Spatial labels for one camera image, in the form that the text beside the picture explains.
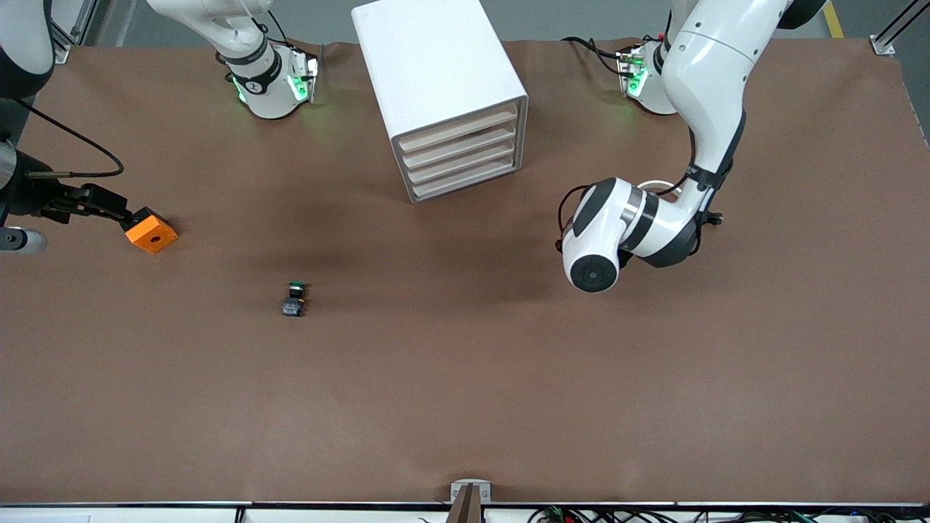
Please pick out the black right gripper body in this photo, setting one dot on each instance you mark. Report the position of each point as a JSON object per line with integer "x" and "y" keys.
{"x": 30, "y": 197}

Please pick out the green push button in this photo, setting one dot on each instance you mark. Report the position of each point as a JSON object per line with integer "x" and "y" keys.
{"x": 293, "y": 308}

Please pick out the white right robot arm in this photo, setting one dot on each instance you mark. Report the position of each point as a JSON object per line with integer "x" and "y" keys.
{"x": 269, "y": 87}

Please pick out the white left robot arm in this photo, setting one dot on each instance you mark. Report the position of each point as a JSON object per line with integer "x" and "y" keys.
{"x": 719, "y": 73}

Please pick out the orange and black block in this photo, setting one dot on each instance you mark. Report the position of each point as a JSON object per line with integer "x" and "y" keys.
{"x": 154, "y": 236}

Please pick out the brown table mat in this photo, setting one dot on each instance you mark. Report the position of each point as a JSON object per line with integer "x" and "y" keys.
{"x": 465, "y": 378}

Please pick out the white curved plastic clip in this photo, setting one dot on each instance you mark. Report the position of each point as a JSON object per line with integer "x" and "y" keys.
{"x": 657, "y": 184}

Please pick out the grey metal edge bracket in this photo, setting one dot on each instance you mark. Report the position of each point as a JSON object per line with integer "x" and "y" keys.
{"x": 456, "y": 488}

